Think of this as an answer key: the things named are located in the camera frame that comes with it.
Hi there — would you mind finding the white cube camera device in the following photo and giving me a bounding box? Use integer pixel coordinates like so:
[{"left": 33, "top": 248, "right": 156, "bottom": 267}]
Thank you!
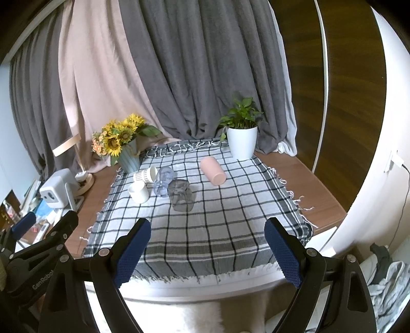
[{"left": 39, "top": 168, "right": 84, "bottom": 210}]

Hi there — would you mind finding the sunflower bouquet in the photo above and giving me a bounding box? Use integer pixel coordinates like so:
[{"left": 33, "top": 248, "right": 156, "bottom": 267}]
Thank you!
[{"left": 91, "top": 113, "right": 162, "bottom": 158}]

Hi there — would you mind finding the clear bluish plastic cup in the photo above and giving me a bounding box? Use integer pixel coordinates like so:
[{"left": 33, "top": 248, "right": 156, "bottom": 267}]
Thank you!
[{"left": 153, "top": 166, "right": 175, "bottom": 197}]

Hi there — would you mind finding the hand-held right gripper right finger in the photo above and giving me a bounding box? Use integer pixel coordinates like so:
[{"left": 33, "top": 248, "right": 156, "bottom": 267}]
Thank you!
[{"left": 263, "top": 217, "right": 378, "bottom": 333}]

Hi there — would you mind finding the grey crumpled clothing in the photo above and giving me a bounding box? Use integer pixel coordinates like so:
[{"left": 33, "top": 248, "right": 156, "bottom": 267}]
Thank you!
[{"left": 365, "top": 243, "right": 410, "bottom": 333}]

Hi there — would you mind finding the white plant pot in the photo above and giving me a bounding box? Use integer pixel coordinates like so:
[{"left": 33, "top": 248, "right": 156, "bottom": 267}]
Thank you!
[{"left": 226, "top": 126, "right": 258, "bottom": 160}]

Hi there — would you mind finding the blue ribbed vase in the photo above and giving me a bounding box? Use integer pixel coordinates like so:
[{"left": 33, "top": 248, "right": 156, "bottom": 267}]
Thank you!
[{"left": 117, "top": 138, "right": 142, "bottom": 174}]

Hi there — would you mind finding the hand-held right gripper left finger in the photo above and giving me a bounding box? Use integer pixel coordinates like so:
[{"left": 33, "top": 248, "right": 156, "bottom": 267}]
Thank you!
[{"left": 38, "top": 218, "right": 152, "bottom": 333}]

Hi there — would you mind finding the pink cup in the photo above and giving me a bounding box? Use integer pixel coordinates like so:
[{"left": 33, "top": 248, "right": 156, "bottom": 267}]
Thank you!
[{"left": 200, "top": 157, "right": 227, "bottom": 186}]

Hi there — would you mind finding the white sheer curtain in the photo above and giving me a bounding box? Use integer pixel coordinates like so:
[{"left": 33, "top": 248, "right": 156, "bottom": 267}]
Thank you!
[{"left": 278, "top": 93, "right": 299, "bottom": 157}]

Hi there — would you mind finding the green potted plant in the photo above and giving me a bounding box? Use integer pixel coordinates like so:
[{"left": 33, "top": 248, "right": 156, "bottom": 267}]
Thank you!
[{"left": 218, "top": 96, "right": 265, "bottom": 143}]

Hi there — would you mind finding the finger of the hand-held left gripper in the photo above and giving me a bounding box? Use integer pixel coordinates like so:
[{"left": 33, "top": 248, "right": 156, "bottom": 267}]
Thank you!
[
  {"left": 0, "top": 211, "right": 37, "bottom": 253},
  {"left": 9, "top": 210, "right": 79, "bottom": 260}
]

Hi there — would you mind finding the grey glass cup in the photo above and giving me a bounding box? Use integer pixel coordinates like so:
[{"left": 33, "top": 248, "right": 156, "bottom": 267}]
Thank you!
[{"left": 167, "top": 179, "right": 196, "bottom": 212}]

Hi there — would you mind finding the white wall charger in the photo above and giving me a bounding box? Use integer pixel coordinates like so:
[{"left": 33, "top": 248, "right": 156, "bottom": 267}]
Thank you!
[{"left": 388, "top": 150, "right": 405, "bottom": 171}]

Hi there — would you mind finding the dark grey curtain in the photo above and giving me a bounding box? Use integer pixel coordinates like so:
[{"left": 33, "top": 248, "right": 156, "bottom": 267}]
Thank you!
[
  {"left": 9, "top": 16, "right": 82, "bottom": 181},
  {"left": 118, "top": 0, "right": 297, "bottom": 156}
]

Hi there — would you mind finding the pink curtain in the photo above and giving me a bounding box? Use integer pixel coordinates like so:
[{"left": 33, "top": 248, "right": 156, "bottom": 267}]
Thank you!
[{"left": 54, "top": 0, "right": 183, "bottom": 175}]

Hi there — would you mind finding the white patterned cup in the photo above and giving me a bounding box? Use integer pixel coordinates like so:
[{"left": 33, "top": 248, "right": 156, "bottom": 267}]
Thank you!
[{"left": 133, "top": 166, "right": 159, "bottom": 184}]

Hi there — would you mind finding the dark charger cable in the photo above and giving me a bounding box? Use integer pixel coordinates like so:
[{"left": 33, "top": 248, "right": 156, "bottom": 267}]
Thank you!
[{"left": 386, "top": 164, "right": 410, "bottom": 250}]

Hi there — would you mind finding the white desk lamp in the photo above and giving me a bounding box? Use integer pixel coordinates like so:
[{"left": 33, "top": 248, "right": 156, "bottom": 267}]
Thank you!
[{"left": 52, "top": 134, "right": 95, "bottom": 194}]

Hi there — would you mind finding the plain white cup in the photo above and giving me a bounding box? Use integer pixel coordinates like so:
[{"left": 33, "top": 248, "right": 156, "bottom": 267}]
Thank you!
[{"left": 128, "top": 182, "right": 150, "bottom": 204}]

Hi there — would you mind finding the plaid tablecloth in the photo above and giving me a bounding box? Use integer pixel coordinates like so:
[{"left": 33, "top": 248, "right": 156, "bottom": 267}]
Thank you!
[{"left": 81, "top": 138, "right": 314, "bottom": 284}]

